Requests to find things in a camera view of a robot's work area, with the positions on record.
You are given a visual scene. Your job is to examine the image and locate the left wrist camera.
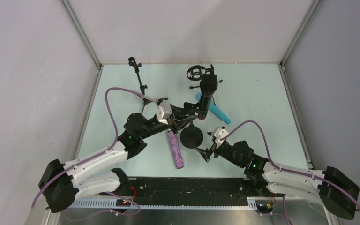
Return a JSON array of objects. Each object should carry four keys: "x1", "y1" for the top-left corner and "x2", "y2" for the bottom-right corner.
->
[{"x1": 156, "y1": 102, "x2": 173, "y2": 125}]

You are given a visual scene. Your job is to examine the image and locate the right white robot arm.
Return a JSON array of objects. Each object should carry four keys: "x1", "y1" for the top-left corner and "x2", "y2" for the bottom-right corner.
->
[{"x1": 196, "y1": 128, "x2": 360, "y2": 220}]

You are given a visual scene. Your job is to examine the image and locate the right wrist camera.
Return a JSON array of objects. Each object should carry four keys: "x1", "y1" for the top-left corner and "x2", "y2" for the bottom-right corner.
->
[{"x1": 212, "y1": 127, "x2": 229, "y2": 148}]

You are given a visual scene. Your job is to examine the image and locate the black microphone orange end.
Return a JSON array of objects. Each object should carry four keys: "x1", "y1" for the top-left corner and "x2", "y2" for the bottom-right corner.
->
[{"x1": 198, "y1": 75, "x2": 218, "y2": 120}]

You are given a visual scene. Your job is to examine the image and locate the right circuit board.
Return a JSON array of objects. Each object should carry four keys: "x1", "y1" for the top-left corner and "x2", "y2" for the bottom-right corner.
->
[{"x1": 256, "y1": 204, "x2": 273, "y2": 214}]

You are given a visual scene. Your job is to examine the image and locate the black round base stand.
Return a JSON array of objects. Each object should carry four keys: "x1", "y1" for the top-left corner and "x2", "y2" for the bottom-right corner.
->
[{"x1": 180, "y1": 102, "x2": 207, "y2": 149}]

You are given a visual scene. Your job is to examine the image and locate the blue microphone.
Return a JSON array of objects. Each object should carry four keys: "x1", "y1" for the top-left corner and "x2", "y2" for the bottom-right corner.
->
[{"x1": 208, "y1": 96, "x2": 231, "y2": 125}]

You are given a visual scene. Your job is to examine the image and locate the left circuit board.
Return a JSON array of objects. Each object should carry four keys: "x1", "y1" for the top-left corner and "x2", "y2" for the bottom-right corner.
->
[{"x1": 115, "y1": 199, "x2": 132, "y2": 207}]

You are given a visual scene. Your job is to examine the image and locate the tall black tripod stand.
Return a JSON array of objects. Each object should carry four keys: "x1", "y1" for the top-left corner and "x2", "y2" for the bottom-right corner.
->
[{"x1": 128, "y1": 57, "x2": 153, "y2": 113}]

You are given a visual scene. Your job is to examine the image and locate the circuit board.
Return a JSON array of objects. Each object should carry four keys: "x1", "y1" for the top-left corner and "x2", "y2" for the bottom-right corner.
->
[
  {"x1": 115, "y1": 199, "x2": 132, "y2": 207},
  {"x1": 256, "y1": 204, "x2": 273, "y2": 214}
]

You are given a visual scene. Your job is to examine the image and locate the purple glitter microphone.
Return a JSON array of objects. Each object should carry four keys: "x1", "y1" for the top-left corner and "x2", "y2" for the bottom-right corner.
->
[{"x1": 167, "y1": 129, "x2": 185, "y2": 169}]

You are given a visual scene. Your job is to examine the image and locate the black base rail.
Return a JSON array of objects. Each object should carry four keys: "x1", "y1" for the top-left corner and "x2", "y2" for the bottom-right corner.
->
[{"x1": 113, "y1": 177, "x2": 270, "y2": 206}]

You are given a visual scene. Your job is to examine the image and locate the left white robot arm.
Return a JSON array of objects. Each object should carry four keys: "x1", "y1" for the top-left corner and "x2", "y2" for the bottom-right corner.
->
[{"x1": 38, "y1": 102, "x2": 198, "y2": 213}]

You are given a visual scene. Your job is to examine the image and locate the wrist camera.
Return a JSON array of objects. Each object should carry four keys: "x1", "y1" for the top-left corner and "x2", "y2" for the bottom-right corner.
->
[
  {"x1": 212, "y1": 127, "x2": 229, "y2": 148},
  {"x1": 156, "y1": 102, "x2": 173, "y2": 125}
]

